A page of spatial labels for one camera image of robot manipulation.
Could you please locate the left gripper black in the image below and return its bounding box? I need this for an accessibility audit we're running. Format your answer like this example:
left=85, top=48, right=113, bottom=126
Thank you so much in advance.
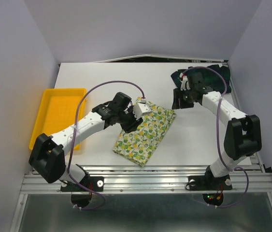
left=117, top=105, right=143, bottom=134

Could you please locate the aluminium rail frame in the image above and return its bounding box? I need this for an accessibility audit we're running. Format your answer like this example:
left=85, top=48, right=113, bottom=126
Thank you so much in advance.
left=10, top=155, right=272, bottom=232

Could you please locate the lemon print skirt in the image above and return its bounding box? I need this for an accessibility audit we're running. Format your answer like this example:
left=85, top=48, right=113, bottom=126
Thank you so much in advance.
left=113, top=101, right=176, bottom=167

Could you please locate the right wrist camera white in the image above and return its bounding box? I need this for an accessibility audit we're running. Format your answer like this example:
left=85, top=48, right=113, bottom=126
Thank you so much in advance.
left=179, top=73, right=190, bottom=91

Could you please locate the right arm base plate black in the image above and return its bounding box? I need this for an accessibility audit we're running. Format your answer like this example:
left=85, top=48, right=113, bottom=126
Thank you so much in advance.
left=186, top=175, right=232, bottom=191

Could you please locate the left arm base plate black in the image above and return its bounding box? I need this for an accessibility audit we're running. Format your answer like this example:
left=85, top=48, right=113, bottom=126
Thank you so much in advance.
left=60, top=176, right=104, bottom=192

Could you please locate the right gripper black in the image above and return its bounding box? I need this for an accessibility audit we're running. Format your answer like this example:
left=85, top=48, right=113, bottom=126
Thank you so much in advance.
left=170, top=87, right=194, bottom=109

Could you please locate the yellow plastic tray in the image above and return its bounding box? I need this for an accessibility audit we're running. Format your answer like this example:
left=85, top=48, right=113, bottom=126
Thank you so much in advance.
left=29, top=88, right=86, bottom=150

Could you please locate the dark green plaid skirt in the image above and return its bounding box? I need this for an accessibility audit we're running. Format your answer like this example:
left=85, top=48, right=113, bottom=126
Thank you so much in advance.
left=171, top=65, right=232, bottom=93

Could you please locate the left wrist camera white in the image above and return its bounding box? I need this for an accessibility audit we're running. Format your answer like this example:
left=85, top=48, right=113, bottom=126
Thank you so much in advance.
left=132, top=102, right=151, bottom=120

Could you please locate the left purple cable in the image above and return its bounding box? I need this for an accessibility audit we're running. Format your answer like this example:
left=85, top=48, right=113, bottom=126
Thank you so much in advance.
left=66, top=80, right=147, bottom=211

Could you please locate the purple cable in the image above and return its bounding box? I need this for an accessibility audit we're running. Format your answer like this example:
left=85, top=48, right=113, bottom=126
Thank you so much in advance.
left=66, top=80, right=147, bottom=211
left=181, top=66, right=249, bottom=209

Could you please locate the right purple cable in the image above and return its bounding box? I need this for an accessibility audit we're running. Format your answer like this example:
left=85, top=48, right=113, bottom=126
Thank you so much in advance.
left=181, top=66, right=249, bottom=209

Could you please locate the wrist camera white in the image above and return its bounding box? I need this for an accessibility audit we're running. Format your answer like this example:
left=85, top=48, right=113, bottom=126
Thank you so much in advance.
left=179, top=73, right=190, bottom=91
left=132, top=102, right=151, bottom=120

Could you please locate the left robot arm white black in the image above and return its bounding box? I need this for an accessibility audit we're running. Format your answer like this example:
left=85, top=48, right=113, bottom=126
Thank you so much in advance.
left=29, top=92, right=150, bottom=190

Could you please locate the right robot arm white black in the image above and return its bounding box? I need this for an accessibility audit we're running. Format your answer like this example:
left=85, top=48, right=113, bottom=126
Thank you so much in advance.
left=171, top=70, right=262, bottom=189

